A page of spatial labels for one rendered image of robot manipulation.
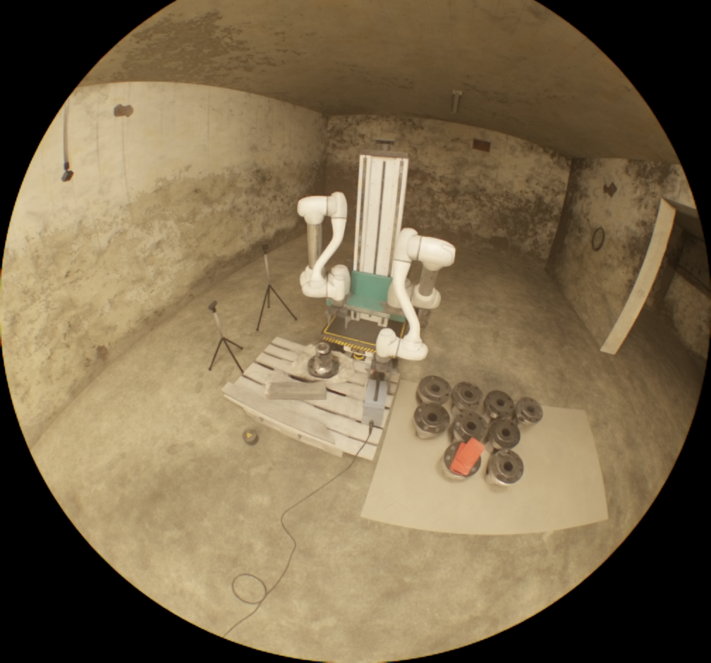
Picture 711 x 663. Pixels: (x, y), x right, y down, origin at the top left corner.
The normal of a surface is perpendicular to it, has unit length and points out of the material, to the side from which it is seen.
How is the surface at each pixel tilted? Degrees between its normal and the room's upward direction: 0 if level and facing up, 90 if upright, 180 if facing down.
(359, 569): 0
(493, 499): 0
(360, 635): 0
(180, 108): 90
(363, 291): 90
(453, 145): 90
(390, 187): 90
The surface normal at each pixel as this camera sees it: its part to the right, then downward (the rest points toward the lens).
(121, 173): 0.94, 0.23
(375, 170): -0.31, 0.51
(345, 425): 0.05, -0.84
